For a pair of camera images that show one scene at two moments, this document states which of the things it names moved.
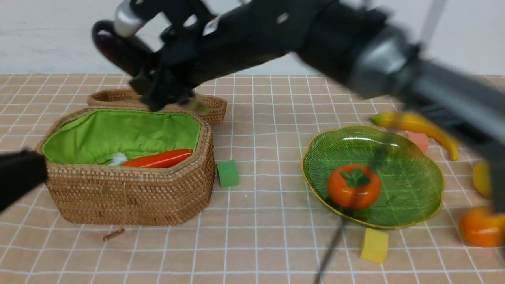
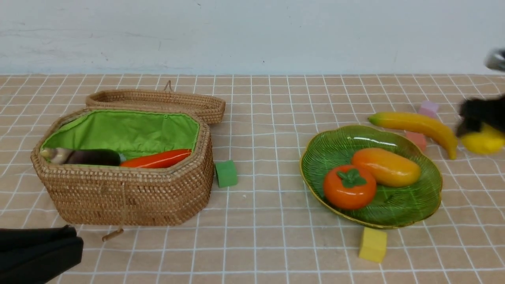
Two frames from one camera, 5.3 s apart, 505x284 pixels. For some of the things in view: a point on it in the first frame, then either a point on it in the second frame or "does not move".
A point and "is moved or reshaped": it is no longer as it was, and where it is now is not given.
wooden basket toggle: (108, 236) does not move
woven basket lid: (212, 109) does not move
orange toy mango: (479, 227) -> (388, 168)
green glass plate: (411, 181) does not move
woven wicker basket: (83, 152) does not move
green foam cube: (227, 173) does not move
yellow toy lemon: (482, 179) is moved or reshaped
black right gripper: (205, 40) -> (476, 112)
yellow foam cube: (375, 246) does not move
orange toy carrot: (160, 159) does not move
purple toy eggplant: (130, 53) -> (88, 157)
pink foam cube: (421, 139) does not move
